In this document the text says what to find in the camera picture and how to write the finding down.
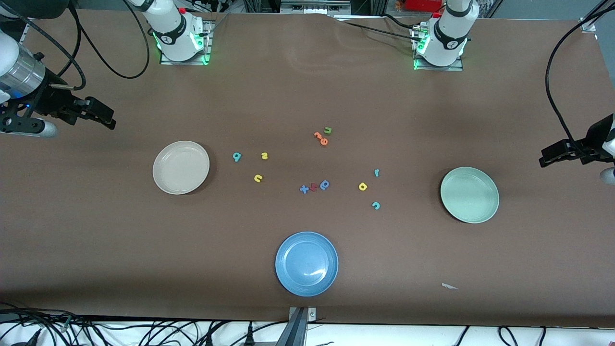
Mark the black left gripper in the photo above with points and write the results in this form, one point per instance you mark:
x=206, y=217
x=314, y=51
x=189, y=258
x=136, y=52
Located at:
x=597, y=135

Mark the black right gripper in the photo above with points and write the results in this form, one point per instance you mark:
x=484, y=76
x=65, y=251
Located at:
x=52, y=100

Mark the yellow foam letter u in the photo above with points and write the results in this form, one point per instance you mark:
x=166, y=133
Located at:
x=258, y=179

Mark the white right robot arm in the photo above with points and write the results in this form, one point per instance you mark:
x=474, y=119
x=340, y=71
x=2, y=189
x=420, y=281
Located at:
x=175, y=29

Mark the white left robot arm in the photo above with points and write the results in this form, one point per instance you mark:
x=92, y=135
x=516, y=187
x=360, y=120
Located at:
x=449, y=29

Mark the beige round plate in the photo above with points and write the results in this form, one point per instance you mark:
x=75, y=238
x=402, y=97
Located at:
x=181, y=167

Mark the green round plate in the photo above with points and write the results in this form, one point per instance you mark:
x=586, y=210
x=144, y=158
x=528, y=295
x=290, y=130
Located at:
x=469, y=194

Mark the brown table cover sheet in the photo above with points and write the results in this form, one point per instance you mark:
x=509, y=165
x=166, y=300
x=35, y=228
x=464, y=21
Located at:
x=144, y=240

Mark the white paper scrap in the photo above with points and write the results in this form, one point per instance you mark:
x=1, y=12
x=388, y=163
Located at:
x=448, y=286

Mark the red box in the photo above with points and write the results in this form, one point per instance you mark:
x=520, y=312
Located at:
x=423, y=5

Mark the blue foam letter a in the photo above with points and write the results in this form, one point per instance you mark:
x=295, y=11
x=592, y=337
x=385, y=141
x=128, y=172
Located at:
x=325, y=185

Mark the grey metal equipment box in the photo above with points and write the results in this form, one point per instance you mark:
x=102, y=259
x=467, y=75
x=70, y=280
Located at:
x=314, y=6

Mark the blue round plate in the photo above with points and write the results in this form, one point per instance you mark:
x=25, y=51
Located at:
x=306, y=264

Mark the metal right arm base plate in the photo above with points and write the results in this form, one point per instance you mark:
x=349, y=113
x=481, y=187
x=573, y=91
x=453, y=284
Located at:
x=204, y=53

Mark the aluminium frame profile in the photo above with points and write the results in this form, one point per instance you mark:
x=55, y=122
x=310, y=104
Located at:
x=588, y=23

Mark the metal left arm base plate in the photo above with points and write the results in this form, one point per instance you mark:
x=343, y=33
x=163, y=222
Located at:
x=456, y=67

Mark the grey metal camera mount bracket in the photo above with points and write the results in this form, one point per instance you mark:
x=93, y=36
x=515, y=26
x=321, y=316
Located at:
x=299, y=327

